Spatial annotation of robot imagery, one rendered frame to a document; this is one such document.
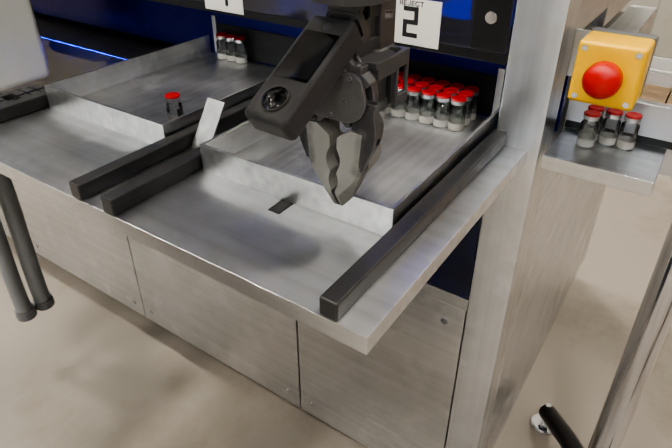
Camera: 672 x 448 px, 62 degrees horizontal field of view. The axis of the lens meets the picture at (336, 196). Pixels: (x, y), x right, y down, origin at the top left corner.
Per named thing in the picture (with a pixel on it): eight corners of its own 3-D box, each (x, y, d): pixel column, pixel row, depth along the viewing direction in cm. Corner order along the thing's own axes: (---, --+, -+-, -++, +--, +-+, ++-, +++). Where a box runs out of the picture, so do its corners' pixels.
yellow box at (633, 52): (580, 82, 72) (594, 25, 68) (642, 94, 68) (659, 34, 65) (564, 101, 66) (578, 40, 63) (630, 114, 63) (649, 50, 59)
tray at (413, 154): (351, 88, 92) (352, 68, 91) (505, 123, 80) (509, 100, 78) (203, 170, 68) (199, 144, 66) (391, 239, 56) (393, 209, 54)
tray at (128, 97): (210, 52, 110) (208, 34, 108) (318, 77, 97) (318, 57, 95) (49, 107, 85) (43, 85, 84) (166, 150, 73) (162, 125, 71)
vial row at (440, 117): (356, 101, 87) (357, 72, 85) (466, 127, 78) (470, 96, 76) (349, 106, 85) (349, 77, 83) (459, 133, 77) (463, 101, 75)
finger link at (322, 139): (364, 184, 61) (366, 104, 56) (333, 209, 56) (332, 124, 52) (340, 177, 62) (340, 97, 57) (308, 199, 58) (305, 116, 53)
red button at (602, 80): (584, 87, 66) (592, 54, 64) (621, 94, 64) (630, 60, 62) (576, 97, 63) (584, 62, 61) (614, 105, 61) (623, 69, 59)
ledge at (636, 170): (568, 131, 83) (571, 118, 82) (666, 153, 77) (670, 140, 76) (539, 168, 73) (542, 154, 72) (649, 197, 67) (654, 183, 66)
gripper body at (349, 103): (408, 107, 55) (418, -23, 49) (362, 137, 49) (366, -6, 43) (344, 92, 59) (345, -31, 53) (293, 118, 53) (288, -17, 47)
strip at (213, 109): (213, 138, 76) (208, 96, 73) (230, 143, 75) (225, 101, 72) (128, 180, 66) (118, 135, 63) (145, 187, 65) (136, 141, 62)
